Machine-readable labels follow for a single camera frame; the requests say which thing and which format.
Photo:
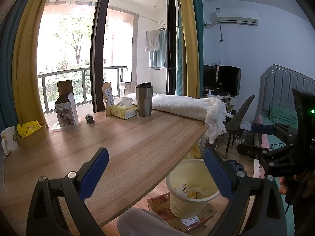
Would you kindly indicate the dark grey chair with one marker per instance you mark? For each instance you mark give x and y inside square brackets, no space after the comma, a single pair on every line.
[240,115]

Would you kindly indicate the steel tumbler with lid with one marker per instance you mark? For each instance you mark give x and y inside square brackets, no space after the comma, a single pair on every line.
[144,100]

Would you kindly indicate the teal curtain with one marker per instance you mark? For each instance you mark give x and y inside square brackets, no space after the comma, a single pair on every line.
[199,41]

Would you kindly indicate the person's leg in grey pants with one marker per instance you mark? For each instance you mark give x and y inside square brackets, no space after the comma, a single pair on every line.
[142,223]

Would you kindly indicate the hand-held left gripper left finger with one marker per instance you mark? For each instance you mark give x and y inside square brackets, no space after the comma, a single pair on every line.
[94,174]

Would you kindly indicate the tan storage basket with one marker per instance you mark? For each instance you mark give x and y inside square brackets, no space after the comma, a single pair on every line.
[32,139]

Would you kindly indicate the grey padded bed headboard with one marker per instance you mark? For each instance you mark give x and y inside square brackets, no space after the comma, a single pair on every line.
[283,83]

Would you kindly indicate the yellow snack bag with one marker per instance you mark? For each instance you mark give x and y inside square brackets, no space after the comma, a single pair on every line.
[27,127]

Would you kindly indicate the small black monitor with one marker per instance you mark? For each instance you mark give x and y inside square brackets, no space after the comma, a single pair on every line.
[208,77]

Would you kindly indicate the white air conditioner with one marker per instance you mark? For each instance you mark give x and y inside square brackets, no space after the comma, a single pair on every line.
[236,17]

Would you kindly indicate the black door frame post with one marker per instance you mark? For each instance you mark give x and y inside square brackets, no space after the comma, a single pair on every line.
[172,54]
[97,54]

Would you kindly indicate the black balcony railing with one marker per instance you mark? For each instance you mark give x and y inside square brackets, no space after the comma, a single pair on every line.
[64,71]

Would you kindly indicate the large black monitor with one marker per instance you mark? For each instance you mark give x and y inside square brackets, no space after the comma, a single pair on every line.
[227,81]

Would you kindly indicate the kraft paper pouch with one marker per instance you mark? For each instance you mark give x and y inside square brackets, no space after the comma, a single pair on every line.
[108,95]

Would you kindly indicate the white plastic lid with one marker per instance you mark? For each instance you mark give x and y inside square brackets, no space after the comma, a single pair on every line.
[55,128]

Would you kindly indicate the yellow tissue box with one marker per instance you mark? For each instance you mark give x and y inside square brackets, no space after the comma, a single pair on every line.
[123,111]

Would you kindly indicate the person's right hand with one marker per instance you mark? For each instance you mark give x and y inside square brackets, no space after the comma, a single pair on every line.
[284,186]

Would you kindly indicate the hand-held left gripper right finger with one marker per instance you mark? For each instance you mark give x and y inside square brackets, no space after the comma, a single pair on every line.
[217,174]

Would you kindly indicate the green blanket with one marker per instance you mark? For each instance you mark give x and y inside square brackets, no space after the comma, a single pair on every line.
[280,115]

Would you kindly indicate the pale yellow waste bin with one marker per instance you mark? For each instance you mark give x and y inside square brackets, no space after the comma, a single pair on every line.
[179,206]

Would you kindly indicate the clear plastic wrapper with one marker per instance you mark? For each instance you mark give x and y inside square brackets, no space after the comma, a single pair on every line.
[182,188]

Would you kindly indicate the brown cardboard box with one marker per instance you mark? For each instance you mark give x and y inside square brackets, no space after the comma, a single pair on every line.
[160,204]

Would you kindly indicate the yellow curtain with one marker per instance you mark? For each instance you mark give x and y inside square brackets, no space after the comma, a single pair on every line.
[27,54]
[189,41]

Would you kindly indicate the rolled white tasselled blanket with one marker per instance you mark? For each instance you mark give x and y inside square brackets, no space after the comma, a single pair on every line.
[177,105]

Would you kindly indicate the blue curtain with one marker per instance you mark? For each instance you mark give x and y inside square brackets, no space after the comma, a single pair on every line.
[7,78]

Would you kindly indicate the white mug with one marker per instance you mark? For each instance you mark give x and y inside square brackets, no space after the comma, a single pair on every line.
[9,137]

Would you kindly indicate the dark blue slipper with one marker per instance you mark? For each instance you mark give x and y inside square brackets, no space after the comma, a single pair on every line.
[240,167]
[231,162]

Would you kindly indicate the person's right forearm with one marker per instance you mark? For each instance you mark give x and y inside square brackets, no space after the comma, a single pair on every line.
[305,201]

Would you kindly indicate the hanging white towel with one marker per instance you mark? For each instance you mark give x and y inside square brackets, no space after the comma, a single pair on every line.
[151,40]

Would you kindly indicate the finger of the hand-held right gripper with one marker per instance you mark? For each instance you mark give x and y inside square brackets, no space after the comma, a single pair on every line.
[262,129]
[248,149]

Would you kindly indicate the hanging light blue towel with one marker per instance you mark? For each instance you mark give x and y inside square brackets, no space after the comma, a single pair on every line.
[160,56]

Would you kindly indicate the small dark figurine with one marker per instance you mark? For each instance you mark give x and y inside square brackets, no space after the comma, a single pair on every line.
[89,119]

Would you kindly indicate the white product carton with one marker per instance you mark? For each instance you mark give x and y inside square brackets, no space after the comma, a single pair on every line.
[65,113]

